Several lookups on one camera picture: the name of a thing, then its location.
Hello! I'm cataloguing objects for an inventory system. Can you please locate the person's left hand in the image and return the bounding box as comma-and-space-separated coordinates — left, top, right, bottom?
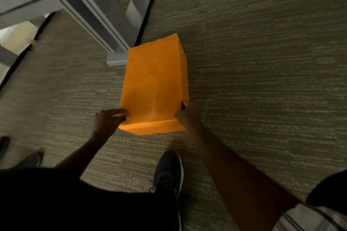
92, 108, 130, 139

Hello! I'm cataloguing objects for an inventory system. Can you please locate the person's right hand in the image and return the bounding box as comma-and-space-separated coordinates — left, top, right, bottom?
175, 101, 202, 132

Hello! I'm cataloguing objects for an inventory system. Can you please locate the orange plastic bin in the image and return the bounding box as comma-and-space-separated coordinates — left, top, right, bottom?
118, 33, 190, 136

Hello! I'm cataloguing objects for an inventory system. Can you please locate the person's left forearm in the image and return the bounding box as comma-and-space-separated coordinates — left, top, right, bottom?
54, 133, 112, 178

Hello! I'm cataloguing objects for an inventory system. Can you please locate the person's right forearm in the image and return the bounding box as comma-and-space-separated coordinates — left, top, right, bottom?
186, 125, 300, 231

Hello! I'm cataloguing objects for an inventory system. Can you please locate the dark blue sneaker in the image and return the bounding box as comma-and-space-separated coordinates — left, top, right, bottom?
149, 150, 184, 231

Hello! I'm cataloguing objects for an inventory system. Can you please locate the grey shoe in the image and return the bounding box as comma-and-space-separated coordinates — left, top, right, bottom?
16, 150, 44, 169

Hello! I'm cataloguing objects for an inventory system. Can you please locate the black sleeve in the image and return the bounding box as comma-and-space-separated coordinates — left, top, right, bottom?
306, 169, 347, 216

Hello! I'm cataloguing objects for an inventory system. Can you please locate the striped white shirt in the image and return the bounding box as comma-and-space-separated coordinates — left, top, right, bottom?
272, 203, 347, 231

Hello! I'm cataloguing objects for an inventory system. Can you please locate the grey metal desk frame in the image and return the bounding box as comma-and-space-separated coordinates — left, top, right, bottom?
0, 0, 187, 67

